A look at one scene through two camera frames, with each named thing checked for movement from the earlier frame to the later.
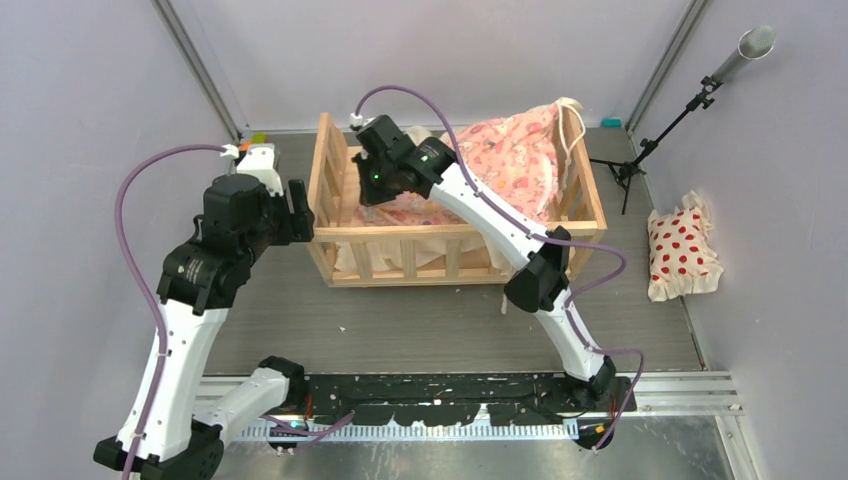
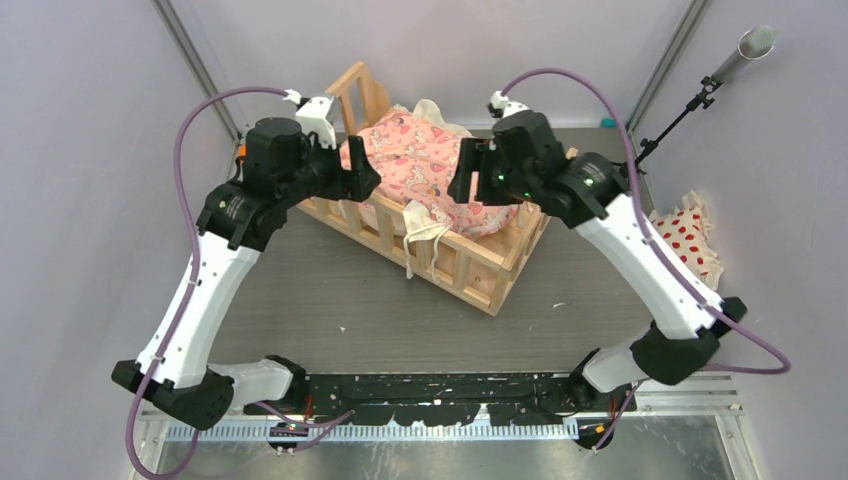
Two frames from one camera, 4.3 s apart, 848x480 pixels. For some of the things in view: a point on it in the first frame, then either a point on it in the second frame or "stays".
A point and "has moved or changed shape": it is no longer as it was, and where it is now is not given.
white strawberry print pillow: (683, 257) stays
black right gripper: (369, 197) → (477, 153)
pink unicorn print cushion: (516, 156) has moved or changed shape
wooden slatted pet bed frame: (345, 252) → (359, 94)
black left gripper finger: (303, 219) → (363, 177)
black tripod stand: (753, 44) stays
